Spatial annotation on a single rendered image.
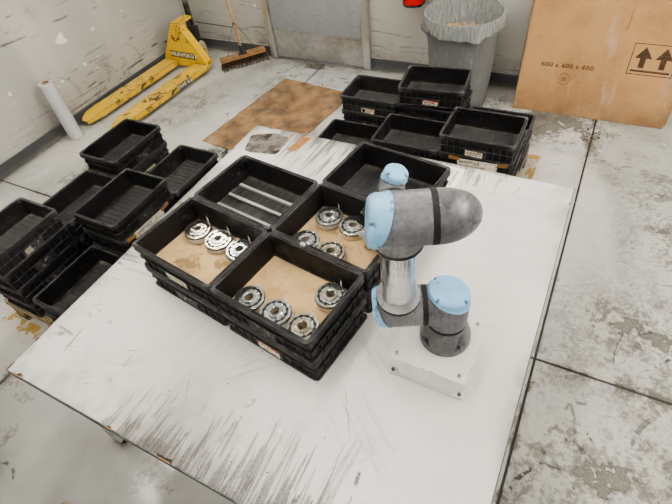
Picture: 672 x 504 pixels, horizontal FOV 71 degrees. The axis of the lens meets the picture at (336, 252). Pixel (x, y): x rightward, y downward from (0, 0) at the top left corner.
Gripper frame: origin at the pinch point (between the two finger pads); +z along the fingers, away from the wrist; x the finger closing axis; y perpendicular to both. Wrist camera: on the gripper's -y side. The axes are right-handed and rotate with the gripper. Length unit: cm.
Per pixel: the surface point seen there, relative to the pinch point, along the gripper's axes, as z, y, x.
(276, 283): 9.6, 19.4, 29.8
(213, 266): 18, 43, 34
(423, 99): 51, 31, -142
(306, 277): 7.1, 12.0, 22.9
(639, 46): 25, -65, -261
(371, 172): 11.7, 18.6, -36.6
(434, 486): -3, -51, 59
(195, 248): 23, 55, 30
